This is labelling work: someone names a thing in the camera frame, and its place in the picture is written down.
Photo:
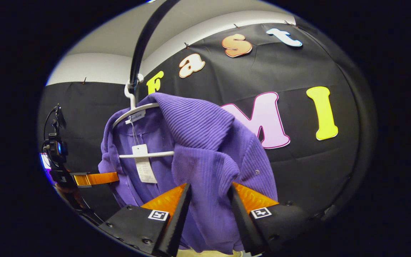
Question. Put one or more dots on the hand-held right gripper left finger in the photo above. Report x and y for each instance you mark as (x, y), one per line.
(177, 221)

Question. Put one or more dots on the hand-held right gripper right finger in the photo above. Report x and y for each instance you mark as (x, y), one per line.
(243, 221)

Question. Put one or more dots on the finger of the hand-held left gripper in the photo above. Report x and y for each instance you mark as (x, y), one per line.
(100, 178)

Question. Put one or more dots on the white hanger with middle bar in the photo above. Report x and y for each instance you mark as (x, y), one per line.
(134, 110)

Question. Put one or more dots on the purple ribbed jacket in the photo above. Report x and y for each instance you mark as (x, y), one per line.
(205, 142)

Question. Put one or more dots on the black clothes rack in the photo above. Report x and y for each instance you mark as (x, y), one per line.
(143, 43)

